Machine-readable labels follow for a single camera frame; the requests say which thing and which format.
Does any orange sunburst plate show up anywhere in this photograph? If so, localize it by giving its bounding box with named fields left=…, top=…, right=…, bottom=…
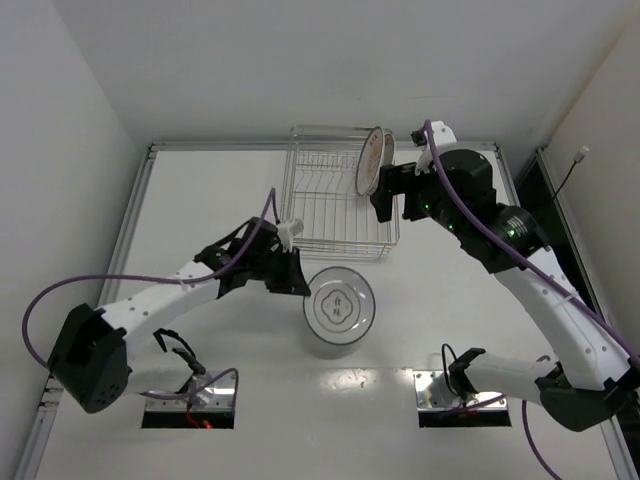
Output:
left=355, top=126, right=385, bottom=196

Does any white plate with centre emblem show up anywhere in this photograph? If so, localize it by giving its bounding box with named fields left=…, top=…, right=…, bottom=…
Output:
left=303, top=266, right=376, bottom=347

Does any green rim lettered plate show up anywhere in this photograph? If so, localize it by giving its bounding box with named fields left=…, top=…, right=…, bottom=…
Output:
left=382, top=130, right=395, bottom=166

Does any metal wire dish rack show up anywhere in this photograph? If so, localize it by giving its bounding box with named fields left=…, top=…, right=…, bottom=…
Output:
left=280, top=125, right=400, bottom=261

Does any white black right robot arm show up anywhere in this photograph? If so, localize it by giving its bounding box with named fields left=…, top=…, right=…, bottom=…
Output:
left=370, top=149, right=639, bottom=432

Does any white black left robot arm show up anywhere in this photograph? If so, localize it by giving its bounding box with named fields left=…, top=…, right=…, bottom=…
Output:
left=47, top=217, right=310, bottom=414

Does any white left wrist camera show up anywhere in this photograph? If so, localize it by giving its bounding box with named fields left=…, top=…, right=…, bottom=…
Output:
left=276, top=218, right=304, bottom=252

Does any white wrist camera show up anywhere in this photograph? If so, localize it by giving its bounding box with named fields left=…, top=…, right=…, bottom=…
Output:
left=276, top=218, right=304, bottom=252
left=411, top=120, right=457, bottom=175

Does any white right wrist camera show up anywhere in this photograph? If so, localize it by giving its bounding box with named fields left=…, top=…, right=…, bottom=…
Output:
left=411, top=120, right=457, bottom=175

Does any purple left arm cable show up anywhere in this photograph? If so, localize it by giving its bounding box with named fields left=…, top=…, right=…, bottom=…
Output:
left=22, top=187, right=240, bottom=401

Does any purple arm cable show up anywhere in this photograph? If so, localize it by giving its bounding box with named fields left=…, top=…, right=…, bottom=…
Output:
left=422, top=118, right=640, bottom=480
left=22, top=187, right=240, bottom=401

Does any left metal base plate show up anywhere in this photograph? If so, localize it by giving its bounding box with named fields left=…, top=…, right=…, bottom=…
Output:
left=144, top=368, right=239, bottom=414

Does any metal base plate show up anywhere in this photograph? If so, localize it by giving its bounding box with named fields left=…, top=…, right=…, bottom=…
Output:
left=144, top=368, right=239, bottom=414
left=413, top=370, right=508, bottom=413

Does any aluminium table frame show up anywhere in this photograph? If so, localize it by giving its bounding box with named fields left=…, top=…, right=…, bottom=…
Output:
left=37, top=143, right=637, bottom=479

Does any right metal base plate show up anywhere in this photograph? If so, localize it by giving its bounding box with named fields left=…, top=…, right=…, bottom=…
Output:
left=413, top=370, right=508, bottom=413

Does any black wall cable with plug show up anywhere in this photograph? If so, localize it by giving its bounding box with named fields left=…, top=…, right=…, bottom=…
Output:
left=550, top=145, right=590, bottom=202

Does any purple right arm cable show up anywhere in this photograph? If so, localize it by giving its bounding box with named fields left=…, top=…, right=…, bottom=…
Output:
left=422, top=118, right=640, bottom=480

